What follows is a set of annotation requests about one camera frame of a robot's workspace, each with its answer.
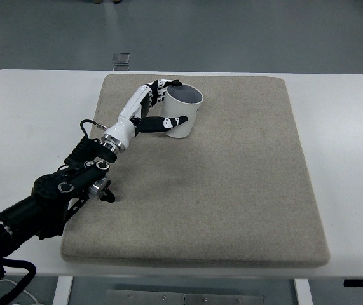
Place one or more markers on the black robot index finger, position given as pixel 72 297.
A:
pixel 166 82

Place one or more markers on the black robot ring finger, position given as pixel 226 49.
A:
pixel 157 96

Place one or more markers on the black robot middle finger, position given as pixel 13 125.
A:
pixel 158 91

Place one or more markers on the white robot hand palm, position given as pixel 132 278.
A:
pixel 117 137

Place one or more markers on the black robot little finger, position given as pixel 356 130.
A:
pixel 154 100

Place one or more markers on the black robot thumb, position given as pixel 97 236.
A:
pixel 157 124

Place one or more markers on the white plastic cup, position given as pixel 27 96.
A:
pixel 182 102

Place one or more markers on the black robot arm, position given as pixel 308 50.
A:
pixel 56 197

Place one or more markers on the small clear plastic box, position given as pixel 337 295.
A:
pixel 121 61

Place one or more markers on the beige felt mat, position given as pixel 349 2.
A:
pixel 235 192

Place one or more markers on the white table leg frame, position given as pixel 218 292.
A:
pixel 63 290

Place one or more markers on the grey metal base plate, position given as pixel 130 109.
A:
pixel 147 297

